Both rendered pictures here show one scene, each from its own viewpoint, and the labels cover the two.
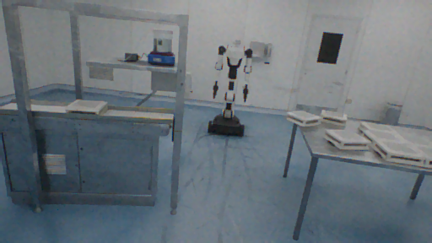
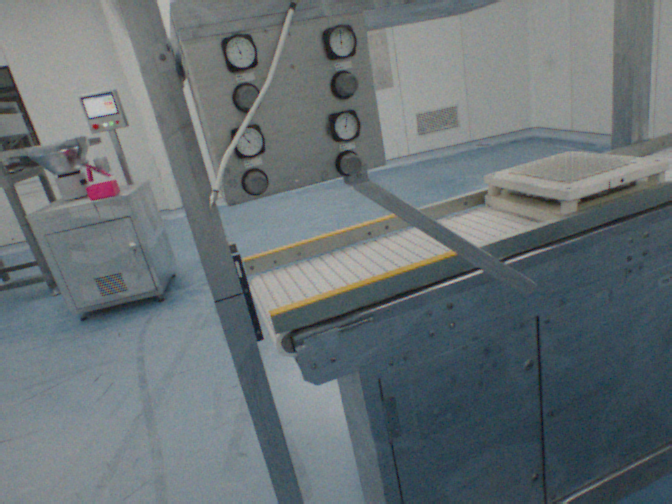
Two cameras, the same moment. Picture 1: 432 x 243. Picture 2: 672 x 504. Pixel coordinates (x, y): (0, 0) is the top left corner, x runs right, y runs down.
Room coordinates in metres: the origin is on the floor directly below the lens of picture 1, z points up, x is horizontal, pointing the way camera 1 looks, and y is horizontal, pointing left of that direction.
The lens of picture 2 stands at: (2.79, 0.41, 1.15)
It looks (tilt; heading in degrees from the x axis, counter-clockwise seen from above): 20 degrees down; 172
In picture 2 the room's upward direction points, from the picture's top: 12 degrees counter-clockwise
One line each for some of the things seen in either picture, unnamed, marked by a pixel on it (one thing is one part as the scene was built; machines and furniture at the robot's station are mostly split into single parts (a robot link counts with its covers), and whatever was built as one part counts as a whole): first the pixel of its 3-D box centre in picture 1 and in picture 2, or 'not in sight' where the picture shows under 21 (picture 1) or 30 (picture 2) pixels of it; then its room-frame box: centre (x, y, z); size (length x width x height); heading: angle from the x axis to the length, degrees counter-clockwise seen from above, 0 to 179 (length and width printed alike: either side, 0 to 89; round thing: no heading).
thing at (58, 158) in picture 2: not in sight; (77, 168); (-0.52, -0.72, 0.95); 0.49 x 0.36 x 0.37; 88
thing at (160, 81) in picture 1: (164, 78); (285, 107); (2.17, 0.47, 1.13); 0.22 x 0.11 x 0.20; 98
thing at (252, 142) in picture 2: not in sight; (248, 141); (2.23, 0.41, 1.11); 0.04 x 0.01 x 0.04; 98
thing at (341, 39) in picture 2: not in sight; (340, 42); (2.21, 0.55, 1.19); 0.04 x 0.01 x 0.04; 98
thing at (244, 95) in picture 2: not in sight; (247, 93); (2.23, 0.43, 1.16); 0.03 x 0.02 x 0.04; 98
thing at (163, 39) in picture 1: (162, 40); not in sight; (2.07, 0.48, 1.45); 0.15 x 0.15 x 0.19
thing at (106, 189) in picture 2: not in sight; (103, 190); (-0.26, -0.53, 0.80); 0.16 x 0.12 x 0.09; 88
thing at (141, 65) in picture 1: (137, 65); (368, 13); (2.00, 0.65, 1.24); 0.62 x 0.38 x 0.04; 98
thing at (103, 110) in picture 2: not in sight; (114, 140); (-0.60, -0.46, 1.07); 0.23 x 0.10 x 0.62; 88
